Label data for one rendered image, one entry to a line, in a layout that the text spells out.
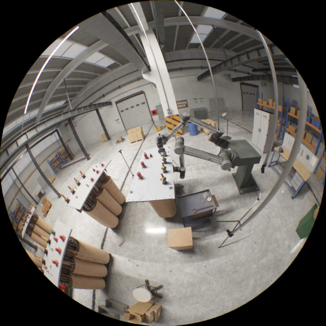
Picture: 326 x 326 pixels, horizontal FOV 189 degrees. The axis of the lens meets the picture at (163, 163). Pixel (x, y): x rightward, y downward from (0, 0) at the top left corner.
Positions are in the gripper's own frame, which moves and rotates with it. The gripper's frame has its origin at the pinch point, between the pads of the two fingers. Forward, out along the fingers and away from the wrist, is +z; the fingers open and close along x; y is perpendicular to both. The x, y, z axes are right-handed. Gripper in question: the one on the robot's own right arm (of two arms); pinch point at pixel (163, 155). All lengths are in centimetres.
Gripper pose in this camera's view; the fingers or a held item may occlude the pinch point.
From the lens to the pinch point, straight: 190.0
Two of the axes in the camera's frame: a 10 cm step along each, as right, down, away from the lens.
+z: 2.4, 7.9, 5.6
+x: -9.5, 0.8, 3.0
